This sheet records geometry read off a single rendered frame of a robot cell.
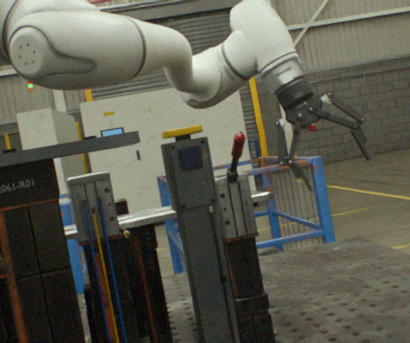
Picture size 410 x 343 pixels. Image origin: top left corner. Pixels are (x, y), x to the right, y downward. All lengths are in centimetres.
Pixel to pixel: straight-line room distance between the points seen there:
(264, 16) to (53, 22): 59
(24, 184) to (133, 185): 821
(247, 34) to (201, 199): 46
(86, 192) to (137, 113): 806
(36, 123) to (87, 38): 838
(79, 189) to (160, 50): 30
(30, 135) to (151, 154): 178
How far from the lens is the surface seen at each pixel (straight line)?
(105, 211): 111
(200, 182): 96
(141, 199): 916
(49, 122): 917
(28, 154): 91
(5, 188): 95
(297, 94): 128
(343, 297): 154
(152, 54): 95
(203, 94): 134
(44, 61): 81
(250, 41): 130
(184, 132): 96
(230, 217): 114
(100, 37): 85
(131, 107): 916
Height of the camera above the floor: 113
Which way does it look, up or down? 3 degrees down
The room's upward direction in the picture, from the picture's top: 10 degrees counter-clockwise
